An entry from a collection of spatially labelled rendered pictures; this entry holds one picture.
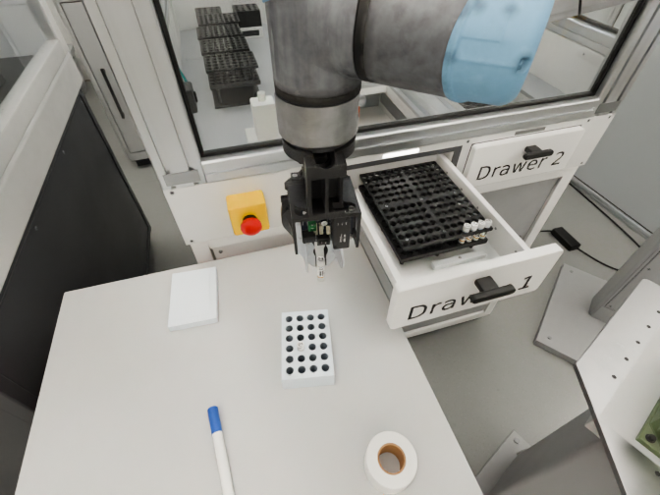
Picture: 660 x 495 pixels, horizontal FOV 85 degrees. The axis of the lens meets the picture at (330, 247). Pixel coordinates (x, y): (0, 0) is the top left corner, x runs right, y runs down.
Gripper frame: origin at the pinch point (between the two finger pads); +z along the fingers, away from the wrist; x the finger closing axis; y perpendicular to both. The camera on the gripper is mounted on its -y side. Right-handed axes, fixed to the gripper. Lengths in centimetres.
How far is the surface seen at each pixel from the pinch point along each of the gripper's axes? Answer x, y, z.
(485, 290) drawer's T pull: 24.4, 5.3, 6.5
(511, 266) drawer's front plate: 29.9, 2.2, 5.7
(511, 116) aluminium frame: 45, -32, -1
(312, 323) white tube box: -1.7, 0.3, 17.8
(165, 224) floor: -70, -120, 98
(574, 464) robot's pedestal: 47, 24, 44
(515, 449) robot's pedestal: 62, 12, 96
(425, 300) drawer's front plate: 15.9, 4.1, 9.0
